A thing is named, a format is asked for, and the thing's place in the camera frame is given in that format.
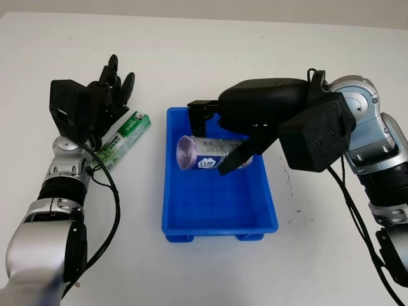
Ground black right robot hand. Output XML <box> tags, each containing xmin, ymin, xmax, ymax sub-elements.
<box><xmin>187</xmin><ymin>77</ymin><xmax>319</xmax><ymax>177</ymax></box>

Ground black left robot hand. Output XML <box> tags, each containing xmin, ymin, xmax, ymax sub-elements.
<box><xmin>78</xmin><ymin>54</ymin><xmax>137</xmax><ymax>151</ymax></box>

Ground green toothpaste box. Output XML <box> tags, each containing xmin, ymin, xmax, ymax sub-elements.
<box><xmin>91</xmin><ymin>110</ymin><xmax>151</xmax><ymax>171</ymax></box>

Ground silver white tube package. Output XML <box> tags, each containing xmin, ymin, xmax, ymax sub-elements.
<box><xmin>176</xmin><ymin>135</ymin><xmax>254</xmax><ymax>173</ymax></box>

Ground blue plastic tray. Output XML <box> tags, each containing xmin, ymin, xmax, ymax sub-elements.
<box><xmin>161</xmin><ymin>106</ymin><xmax>280</xmax><ymax>244</ymax></box>

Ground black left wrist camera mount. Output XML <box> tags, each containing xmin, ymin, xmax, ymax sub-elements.
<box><xmin>49</xmin><ymin>79</ymin><xmax>97</xmax><ymax>142</ymax></box>

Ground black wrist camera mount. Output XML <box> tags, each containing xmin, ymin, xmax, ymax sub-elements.
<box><xmin>49</xmin><ymin>79</ymin><xmax>97</xmax><ymax>142</ymax></box>
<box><xmin>277</xmin><ymin>92</ymin><xmax>356</xmax><ymax>173</ymax></box>

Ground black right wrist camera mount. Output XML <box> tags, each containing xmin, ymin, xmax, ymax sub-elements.
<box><xmin>277</xmin><ymin>92</ymin><xmax>356</xmax><ymax>173</ymax></box>

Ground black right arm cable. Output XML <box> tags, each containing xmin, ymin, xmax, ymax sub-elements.
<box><xmin>307</xmin><ymin>68</ymin><xmax>408</xmax><ymax>306</ymax></box>

